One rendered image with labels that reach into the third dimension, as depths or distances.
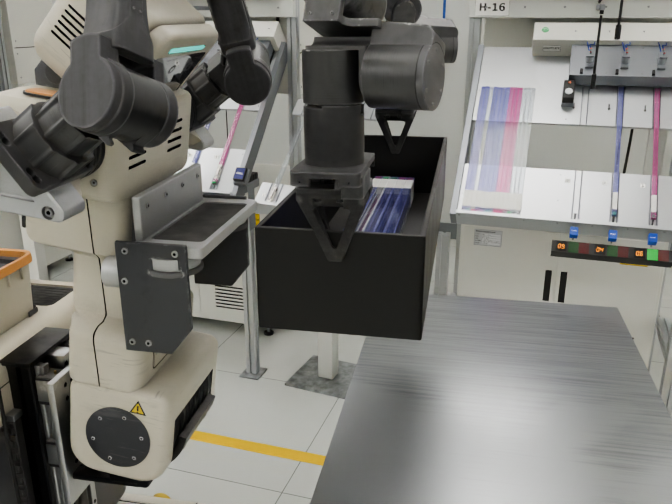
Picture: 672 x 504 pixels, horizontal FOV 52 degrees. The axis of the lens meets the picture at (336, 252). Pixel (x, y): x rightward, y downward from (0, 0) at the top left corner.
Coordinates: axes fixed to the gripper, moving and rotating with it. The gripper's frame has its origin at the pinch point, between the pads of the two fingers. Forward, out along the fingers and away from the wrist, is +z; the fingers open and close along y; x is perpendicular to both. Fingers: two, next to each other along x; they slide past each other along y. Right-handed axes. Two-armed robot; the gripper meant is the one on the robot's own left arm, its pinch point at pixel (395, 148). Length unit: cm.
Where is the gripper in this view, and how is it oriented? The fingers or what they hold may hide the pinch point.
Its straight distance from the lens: 122.9
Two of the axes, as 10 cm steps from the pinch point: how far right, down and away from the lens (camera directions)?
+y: 1.8, -3.3, 9.3
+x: -9.8, -0.5, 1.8
